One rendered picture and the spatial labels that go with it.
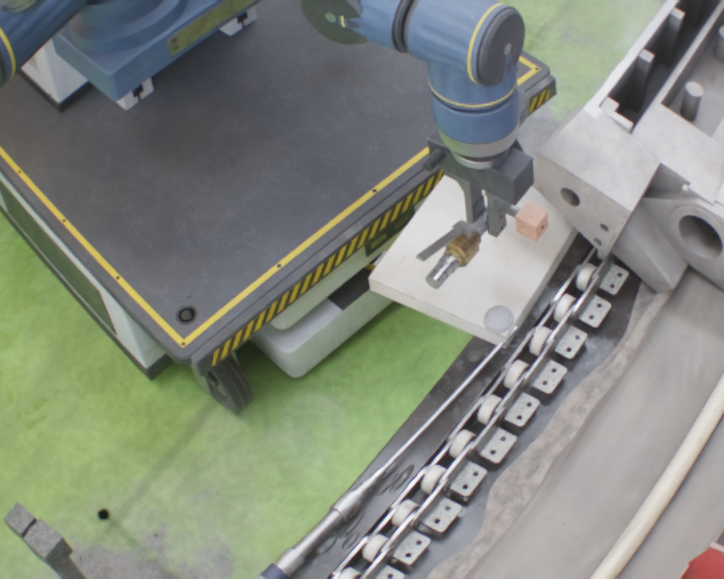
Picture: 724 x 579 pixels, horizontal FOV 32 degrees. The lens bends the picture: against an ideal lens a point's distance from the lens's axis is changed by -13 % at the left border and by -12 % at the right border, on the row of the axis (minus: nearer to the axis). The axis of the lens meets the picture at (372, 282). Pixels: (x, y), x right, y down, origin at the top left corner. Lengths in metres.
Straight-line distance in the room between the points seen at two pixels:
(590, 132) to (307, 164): 0.97
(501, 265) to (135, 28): 0.82
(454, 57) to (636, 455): 0.61
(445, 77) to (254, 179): 1.16
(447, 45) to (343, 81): 1.32
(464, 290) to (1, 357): 1.43
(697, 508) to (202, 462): 1.28
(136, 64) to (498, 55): 0.98
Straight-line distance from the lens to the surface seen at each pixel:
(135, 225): 2.67
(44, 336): 3.03
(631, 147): 1.84
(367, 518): 1.76
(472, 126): 1.61
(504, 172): 1.69
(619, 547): 1.70
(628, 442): 1.82
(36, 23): 2.12
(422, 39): 1.54
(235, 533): 2.65
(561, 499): 1.77
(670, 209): 1.88
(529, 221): 1.80
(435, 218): 1.98
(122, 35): 2.35
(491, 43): 1.51
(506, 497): 1.79
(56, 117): 2.98
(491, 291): 1.90
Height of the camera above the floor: 2.32
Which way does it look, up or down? 53 degrees down
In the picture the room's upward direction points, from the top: 10 degrees counter-clockwise
